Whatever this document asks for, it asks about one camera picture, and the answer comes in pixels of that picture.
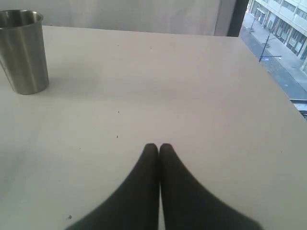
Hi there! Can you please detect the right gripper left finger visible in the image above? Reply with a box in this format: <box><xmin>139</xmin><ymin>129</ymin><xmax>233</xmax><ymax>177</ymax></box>
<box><xmin>68</xmin><ymin>143</ymin><xmax>159</xmax><ymax>230</ymax></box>

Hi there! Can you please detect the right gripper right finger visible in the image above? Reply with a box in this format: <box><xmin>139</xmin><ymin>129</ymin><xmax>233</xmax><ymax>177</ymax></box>
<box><xmin>159</xmin><ymin>143</ymin><xmax>262</xmax><ymax>230</ymax></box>

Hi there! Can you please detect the stainless steel cup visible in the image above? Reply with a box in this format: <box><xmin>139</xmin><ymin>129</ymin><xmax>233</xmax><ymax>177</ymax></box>
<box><xmin>0</xmin><ymin>10</ymin><xmax>49</xmax><ymax>95</ymax></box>

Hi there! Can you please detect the dark window frame post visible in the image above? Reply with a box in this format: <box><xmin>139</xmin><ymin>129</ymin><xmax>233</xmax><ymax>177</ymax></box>
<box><xmin>226</xmin><ymin>0</ymin><xmax>248</xmax><ymax>37</ymax></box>

